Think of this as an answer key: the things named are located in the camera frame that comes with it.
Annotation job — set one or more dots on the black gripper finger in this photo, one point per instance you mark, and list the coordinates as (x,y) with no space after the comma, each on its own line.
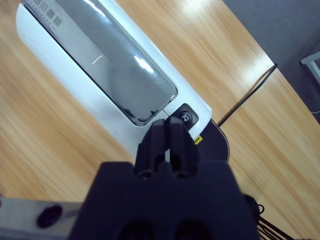
(147,150)
(183,150)

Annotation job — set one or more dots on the white capsule coffee machine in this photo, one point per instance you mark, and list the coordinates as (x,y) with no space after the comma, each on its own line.
(62,82)

